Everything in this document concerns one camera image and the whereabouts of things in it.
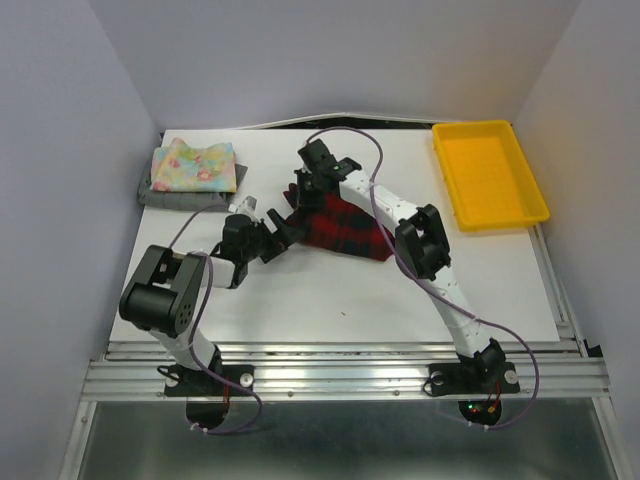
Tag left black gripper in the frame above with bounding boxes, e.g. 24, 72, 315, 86
242, 209, 305, 263

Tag red black plaid skirt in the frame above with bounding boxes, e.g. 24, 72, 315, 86
283, 183, 392, 262

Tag grey pleated skirt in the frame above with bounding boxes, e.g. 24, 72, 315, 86
137, 161, 235, 213

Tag pastel floral skirt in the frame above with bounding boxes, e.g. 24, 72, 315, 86
149, 138, 238, 193

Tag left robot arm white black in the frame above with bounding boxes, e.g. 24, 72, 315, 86
118, 209, 305, 394

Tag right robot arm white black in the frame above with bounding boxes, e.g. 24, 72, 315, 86
297, 139, 506, 396

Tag yellow plastic tray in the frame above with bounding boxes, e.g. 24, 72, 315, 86
432, 120, 550, 232

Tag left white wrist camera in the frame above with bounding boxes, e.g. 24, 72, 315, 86
229, 196, 257, 218

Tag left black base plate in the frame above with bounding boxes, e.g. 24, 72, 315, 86
156, 364, 254, 398

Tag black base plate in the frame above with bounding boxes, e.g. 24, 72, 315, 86
156, 364, 254, 398
422, 362, 520, 397

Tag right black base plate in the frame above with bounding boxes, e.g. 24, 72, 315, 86
422, 362, 520, 397

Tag aluminium rail frame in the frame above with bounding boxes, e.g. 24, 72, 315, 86
60, 229, 633, 479

